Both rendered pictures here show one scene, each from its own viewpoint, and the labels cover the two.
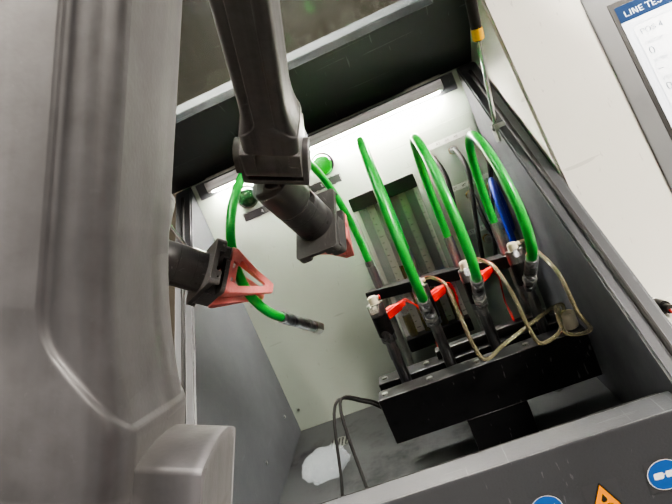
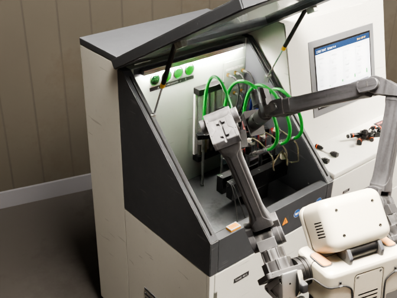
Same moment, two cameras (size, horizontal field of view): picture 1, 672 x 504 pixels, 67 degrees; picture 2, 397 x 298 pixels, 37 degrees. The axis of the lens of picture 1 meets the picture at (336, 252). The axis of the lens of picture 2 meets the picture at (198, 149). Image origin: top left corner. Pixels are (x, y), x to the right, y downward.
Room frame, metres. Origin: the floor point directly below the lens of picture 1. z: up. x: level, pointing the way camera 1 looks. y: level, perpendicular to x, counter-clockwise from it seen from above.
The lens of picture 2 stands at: (-0.49, 1.70, 2.34)
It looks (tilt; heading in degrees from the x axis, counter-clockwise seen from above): 30 degrees down; 311
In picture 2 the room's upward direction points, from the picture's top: 1 degrees clockwise
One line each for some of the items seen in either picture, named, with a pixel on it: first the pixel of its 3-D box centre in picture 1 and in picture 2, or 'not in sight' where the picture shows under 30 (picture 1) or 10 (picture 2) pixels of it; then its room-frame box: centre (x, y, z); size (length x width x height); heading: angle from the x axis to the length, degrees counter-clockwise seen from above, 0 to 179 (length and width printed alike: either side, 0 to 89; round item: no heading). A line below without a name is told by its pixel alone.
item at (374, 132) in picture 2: not in sight; (368, 132); (0.57, -0.73, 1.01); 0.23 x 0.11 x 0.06; 82
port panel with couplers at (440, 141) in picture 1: (468, 193); (235, 93); (1.05, -0.30, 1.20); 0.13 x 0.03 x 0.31; 82
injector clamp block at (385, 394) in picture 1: (489, 393); (252, 181); (0.81, -0.14, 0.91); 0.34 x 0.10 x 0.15; 82
